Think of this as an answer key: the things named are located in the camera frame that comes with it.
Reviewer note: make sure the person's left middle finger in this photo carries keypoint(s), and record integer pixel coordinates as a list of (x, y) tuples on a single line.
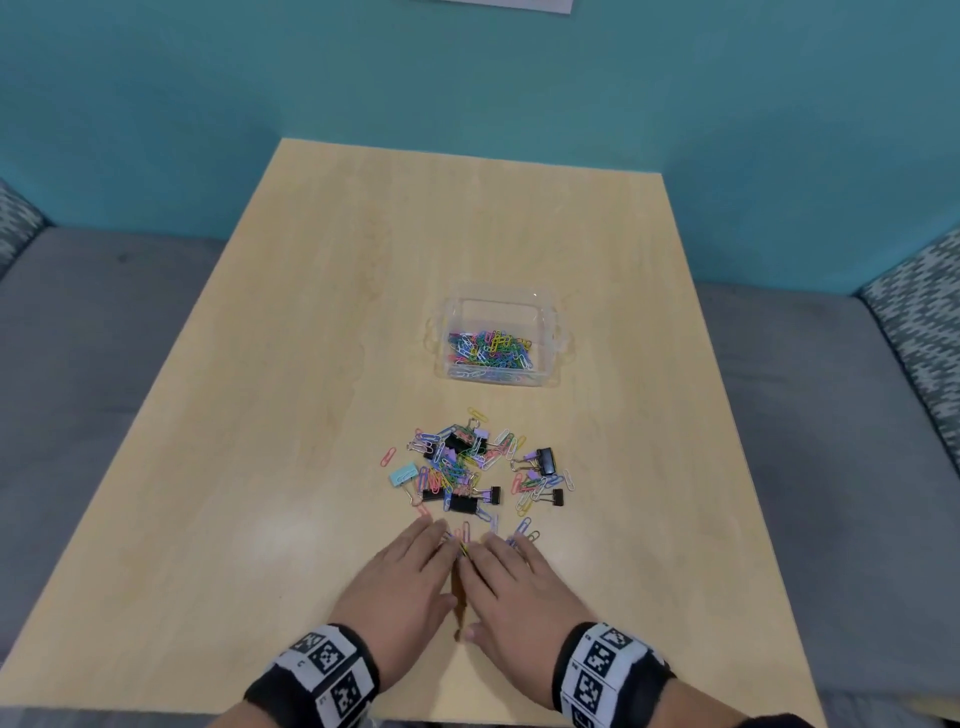
[(429, 547)]

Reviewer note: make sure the person's right little finger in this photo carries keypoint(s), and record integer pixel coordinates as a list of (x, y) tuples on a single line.
[(547, 566)]

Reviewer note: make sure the clear plastic container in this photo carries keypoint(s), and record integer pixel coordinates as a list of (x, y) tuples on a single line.
[(442, 315)]

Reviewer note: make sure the person's left thumb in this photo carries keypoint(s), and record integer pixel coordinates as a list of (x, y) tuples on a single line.
[(447, 601)]

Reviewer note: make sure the black wristband with square markers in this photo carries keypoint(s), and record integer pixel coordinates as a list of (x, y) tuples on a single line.
[(322, 671), (607, 671)]

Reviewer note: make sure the large black binder clip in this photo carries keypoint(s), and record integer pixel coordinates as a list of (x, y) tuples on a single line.
[(463, 504), (545, 459)]

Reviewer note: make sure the person's left hand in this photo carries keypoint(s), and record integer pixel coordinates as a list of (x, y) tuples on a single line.
[(394, 607)]

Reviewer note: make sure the heap of clips inside container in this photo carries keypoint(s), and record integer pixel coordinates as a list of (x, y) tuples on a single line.
[(491, 351)]

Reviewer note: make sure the scattered pile of colourful paper clips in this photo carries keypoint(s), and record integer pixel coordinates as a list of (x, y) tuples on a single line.
[(461, 469)]

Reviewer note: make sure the white paper sheet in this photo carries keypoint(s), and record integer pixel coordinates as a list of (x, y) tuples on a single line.
[(517, 4)]

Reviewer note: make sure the person's right forearm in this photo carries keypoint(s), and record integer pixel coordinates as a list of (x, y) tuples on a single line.
[(697, 709)]

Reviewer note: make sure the light blue binder clip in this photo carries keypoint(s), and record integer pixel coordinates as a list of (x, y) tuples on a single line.
[(405, 474)]

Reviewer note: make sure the person's right middle finger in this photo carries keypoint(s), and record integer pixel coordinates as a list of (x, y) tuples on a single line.
[(491, 561)]

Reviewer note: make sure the grey patterned cushion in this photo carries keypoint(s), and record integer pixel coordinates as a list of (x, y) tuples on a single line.
[(13, 223), (922, 330)]

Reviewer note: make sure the person's right thumb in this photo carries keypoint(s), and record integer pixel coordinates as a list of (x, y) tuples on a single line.
[(474, 634)]

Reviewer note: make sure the person's right hand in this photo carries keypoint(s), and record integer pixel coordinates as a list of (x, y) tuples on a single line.
[(525, 630)]

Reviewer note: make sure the person's left little finger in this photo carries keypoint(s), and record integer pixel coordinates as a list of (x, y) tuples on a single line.
[(379, 562)]

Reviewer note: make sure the person's left forearm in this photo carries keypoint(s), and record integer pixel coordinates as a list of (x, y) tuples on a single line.
[(240, 718)]

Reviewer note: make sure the grey sofa seat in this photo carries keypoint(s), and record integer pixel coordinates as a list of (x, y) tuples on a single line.
[(832, 487)]

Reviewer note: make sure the small black binder clip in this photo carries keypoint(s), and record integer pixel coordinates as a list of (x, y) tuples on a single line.
[(556, 497), (457, 442), (433, 495)]

